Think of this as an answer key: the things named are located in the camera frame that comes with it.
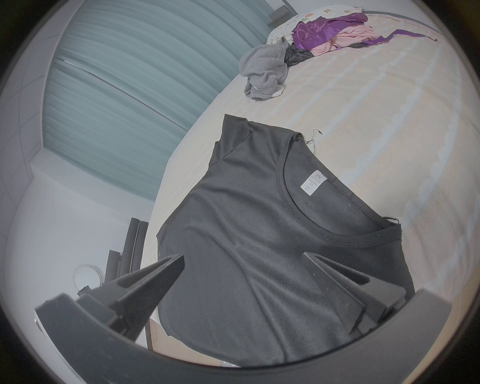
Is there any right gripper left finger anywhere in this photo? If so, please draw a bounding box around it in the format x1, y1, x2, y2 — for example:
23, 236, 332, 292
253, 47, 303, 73
77, 254, 185, 342

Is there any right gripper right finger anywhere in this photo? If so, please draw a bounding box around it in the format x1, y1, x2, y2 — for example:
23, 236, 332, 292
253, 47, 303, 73
302, 252, 409, 335

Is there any black T-shirt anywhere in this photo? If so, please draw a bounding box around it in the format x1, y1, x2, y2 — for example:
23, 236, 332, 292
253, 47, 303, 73
155, 113, 416, 366

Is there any bed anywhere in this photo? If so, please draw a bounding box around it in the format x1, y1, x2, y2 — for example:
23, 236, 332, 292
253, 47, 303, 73
142, 11, 479, 370

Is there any pile of clothes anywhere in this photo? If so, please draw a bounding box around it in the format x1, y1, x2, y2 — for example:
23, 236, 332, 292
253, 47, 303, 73
283, 12, 439, 68

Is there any dark grey padded bench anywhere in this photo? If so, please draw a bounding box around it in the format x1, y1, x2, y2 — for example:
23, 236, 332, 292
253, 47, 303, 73
106, 217, 149, 283

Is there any blue-green curtain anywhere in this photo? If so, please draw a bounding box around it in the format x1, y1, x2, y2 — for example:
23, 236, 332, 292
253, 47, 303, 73
56, 0, 289, 130
41, 58, 199, 203

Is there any grey garment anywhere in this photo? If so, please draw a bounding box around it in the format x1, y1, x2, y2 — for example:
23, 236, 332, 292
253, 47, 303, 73
239, 37, 291, 101

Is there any white printed pillow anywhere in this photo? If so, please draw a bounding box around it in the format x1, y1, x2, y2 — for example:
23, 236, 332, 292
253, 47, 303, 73
267, 4, 364, 46

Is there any grey bedside table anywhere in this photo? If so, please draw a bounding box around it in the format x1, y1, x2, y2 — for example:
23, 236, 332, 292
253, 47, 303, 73
270, 3, 295, 24

